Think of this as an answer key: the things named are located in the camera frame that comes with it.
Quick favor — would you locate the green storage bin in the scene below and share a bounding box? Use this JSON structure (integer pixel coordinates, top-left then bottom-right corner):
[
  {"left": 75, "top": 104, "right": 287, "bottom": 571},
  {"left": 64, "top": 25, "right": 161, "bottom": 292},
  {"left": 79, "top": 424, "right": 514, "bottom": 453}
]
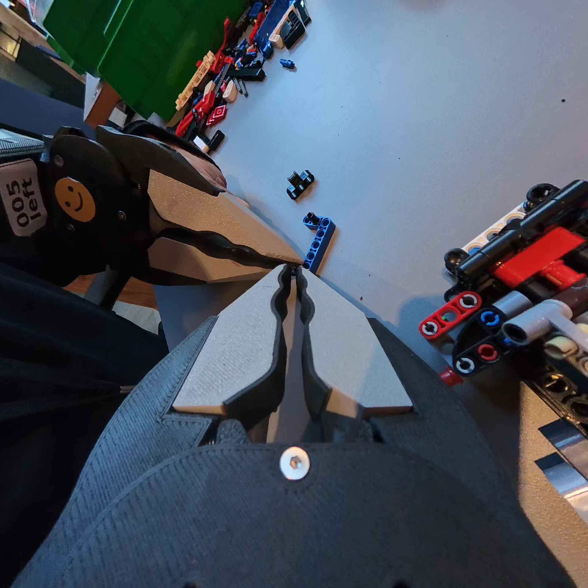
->
[{"left": 43, "top": 0, "right": 251, "bottom": 122}]

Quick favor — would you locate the person's left hand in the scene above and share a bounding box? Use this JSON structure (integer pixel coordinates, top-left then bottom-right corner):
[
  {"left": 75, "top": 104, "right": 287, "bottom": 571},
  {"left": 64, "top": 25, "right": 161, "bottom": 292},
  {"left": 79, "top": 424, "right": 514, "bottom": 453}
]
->
[{"left": 175, "top": 145, "right": 228, "bottom": 194}]

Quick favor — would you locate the brick car chassis model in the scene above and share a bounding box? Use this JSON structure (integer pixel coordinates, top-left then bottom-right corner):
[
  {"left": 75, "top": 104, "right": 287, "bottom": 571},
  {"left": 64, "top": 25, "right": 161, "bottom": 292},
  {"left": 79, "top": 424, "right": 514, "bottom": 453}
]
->
[{"left": 419, "top": 180, "right": 588, "bottom": 575}]

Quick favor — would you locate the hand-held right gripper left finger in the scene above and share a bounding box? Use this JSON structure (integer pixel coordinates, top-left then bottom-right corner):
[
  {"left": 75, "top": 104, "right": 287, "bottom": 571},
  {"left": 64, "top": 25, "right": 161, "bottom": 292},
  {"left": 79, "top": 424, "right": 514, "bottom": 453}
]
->
[{"left": 174, "top": 266, "right": 293, "bottom": 429}]

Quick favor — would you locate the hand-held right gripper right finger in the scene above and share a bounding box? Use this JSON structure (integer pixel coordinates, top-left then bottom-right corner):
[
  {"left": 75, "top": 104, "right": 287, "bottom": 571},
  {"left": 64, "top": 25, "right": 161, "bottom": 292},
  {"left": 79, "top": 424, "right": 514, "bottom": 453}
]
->
[{"left": 296, "top": 268, "right": 413, "bottom": 422}]

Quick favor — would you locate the pile of loose bricks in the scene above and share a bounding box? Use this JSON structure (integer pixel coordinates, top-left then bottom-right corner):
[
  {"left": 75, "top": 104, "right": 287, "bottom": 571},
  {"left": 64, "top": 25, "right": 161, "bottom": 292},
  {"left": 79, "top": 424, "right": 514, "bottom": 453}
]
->
[{"left": 175, "top": 0, "right": 313, "bottom": 153}]

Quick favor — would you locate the person's left forearm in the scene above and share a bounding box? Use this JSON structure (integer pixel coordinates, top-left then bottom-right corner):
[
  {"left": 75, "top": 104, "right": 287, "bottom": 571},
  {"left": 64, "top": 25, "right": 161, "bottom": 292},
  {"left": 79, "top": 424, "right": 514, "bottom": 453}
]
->
[{"left": 0, "top": 78, "right": 138, "bottom": 143}]

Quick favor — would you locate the black angled connector piece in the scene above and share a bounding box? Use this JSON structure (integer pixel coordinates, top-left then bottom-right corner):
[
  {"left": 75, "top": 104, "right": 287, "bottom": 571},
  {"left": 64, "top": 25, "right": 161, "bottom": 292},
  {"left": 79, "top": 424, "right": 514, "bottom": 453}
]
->
[{"left": 287, "top": 170, "right": 316, "bottom": 201}]

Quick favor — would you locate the blue angled beam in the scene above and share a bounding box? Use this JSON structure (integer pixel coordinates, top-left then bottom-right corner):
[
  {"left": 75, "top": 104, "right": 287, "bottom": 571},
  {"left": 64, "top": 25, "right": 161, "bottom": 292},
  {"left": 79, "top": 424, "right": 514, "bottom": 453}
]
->
[{"left": 302, "top": 216, "right": 337, "bottom": 272}]

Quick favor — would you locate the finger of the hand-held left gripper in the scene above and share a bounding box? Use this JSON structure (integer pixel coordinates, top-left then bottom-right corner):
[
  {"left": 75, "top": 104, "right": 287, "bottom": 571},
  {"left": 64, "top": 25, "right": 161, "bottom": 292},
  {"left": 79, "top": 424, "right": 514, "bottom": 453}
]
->
[
  {"left": 148, "top": 169, "right": 304, "bottom": 265},
  {"left": 148, "top": 235, "right": 277, "bottom": 285}
]

